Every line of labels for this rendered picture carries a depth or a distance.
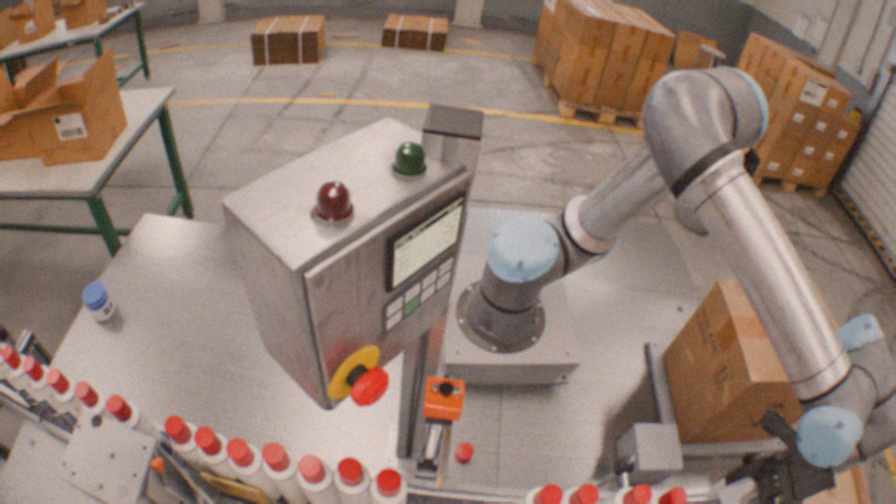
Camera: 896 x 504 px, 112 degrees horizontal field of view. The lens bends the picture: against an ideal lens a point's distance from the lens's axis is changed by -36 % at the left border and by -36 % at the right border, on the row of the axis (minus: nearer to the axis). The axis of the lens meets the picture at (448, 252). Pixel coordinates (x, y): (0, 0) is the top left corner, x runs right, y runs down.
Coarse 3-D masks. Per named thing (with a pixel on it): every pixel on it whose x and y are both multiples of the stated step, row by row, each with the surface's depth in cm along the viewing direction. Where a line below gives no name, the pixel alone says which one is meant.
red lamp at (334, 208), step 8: (328, 184) 28; (336, 184) 28; (320, 192) 28; (328, 192) 28; (336, 192) 28; (344, 192) 28; (320, 200) 28; (328, 200) 28; (336, 200) 28; (344, 200) 28; (320, 208) 28; (328, 208) 28; (336, 208) 28; (344, 208) 28; (352, 208) 29; (320, 216) 29; (328, 216) 28; (336, 216) 29; (344, 216) 29; (352, 216) 29; (328, 224) 29; (336, 224) 29; (344, 224) 29
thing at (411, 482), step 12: (408, 480) 66; (420, 480) 66; (456, 492) 66; (468, 492) 65; (480, 492) 65; (492, 492) 65; (504, 492) 66; (516, 492) 66; (600, 492) 66; (612, 492) 66; (696, 492) 66
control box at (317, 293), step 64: (384, 128) 38; (256, 192) 30; (384, 192) 32; (448, 192) 34; (256, 256) 29; (320, 256) 27; (384, 256) 32; (256, 320) 39; (320, 320) 30; (320, 384) 36
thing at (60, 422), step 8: (48, 416) 65; (56, 424) 65; (64, 424) 65; (72, 432) 65; (176, 456) 68; (184, 464) 68; (224, 496) 65; (232, 496) 65; (408, 496) 71; (416, 496) 71; (424, 496) 71; (432, 496) 71
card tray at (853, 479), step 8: (848, 472) 78; (856, 472) 77; (840, 480) 77; (848, 480) 77; (856, 480) 75; (864, 480) 72; (840, 488) 75; (848, 488) 75; (856, 488) 74; (864, 488) 71; (816, 496) 75; (824, 496) 74; (832, 496) 74; (840, 496) 74; (848, 496) 73; (856, 496) 73; (864, 496) 70
